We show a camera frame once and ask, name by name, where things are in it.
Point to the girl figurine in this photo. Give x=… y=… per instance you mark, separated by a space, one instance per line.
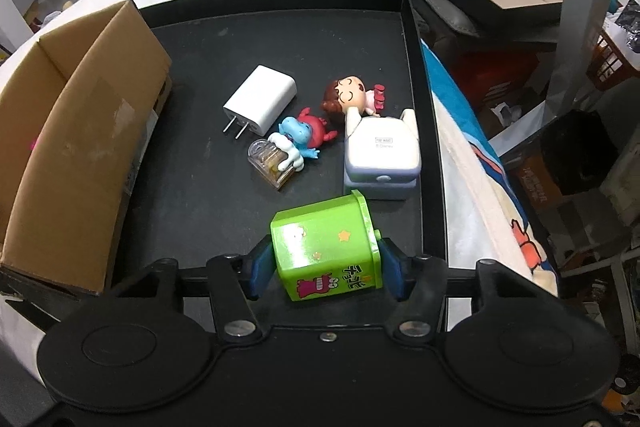
x=345 y=97

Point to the white plug charger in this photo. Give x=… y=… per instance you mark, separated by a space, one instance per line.
x=262 y=97

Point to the black plastic bag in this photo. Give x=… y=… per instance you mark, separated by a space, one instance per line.
x=580 y=152

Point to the orange plastic basket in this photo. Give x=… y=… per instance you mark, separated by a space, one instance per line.
x=615 y=57

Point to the blue and red dragon figurine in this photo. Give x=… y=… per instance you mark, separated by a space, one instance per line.
x=300 y=132

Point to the black tray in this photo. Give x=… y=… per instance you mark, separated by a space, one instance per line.
x=200 y=207

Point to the grey metal post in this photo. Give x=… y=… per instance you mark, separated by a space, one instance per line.
x=580 y=7

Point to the grey cushion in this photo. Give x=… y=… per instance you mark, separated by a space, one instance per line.
x=450 y=19

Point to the red box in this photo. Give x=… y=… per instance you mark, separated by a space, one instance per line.
x=495 y=77

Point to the green toy box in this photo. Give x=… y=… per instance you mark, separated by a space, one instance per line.
x=320 y=247

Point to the brown cardboard box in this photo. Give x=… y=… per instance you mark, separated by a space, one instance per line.
x=100 y=132

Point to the white and lavender toy box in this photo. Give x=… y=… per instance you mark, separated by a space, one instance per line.
x=380 y=157

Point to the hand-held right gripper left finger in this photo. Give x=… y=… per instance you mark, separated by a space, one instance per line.
x=260 y=272

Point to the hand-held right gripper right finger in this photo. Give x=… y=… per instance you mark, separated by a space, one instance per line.
x=395 y=272

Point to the orange printed carton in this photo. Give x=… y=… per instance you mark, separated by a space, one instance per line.
x=535 y=182

